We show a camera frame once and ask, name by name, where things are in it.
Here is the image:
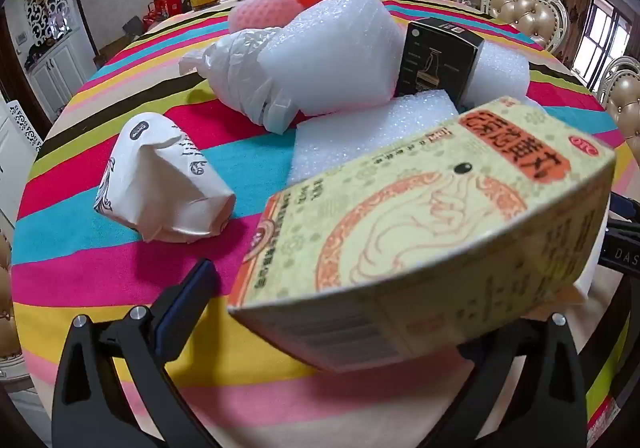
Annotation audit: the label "crumpled white paper cup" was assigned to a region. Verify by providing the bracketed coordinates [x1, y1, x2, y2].
[94, 112, 237, 244]

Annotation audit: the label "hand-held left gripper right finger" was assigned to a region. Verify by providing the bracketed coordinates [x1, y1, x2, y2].
[425, 312, 596, 448]

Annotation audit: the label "white plastic bag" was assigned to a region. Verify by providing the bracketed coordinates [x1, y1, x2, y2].
[179, 27, 302, 135]

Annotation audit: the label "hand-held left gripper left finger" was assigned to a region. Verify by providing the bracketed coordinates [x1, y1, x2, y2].
[51, 258, 223, 448]

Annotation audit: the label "white foam sheet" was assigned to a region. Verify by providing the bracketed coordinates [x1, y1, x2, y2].
[469, 48, 534, 107]

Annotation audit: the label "black cardboard box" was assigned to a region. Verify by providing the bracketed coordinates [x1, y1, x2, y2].
[395, 18, 486, 109]

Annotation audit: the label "pink orange foam fruit net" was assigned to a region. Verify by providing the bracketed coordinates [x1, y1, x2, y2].
[227, 0, 333, 35]

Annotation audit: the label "red gift boxes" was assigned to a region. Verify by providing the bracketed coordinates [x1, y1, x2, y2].
[142, 0, 183, 25]

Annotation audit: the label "yellow medicine box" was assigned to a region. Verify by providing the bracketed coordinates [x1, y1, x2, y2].
[226, 96, 618, 374]

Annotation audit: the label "white foam block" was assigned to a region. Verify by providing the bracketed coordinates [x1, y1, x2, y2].
[287, 89, 464, 185]

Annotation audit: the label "beige tufted ornate chair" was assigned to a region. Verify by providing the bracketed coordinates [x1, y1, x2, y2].
[480, 0, 571, 54]
[597, 56, 640, 154]

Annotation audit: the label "window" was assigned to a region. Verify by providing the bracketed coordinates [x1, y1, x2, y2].
[582, 0, 633, 94]

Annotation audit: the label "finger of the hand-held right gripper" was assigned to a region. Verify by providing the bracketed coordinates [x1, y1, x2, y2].
[611, 193, 640, 225]

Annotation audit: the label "striped colourful tablecloth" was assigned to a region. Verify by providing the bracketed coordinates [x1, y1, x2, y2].
[12, 0, 633, 448]

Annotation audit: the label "white low cabinet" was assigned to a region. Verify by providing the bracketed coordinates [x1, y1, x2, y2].
[25, 33, 97, 120]

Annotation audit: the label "white bubble wrap bag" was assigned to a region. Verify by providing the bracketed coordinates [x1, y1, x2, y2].
[257, 0, 417, 117]

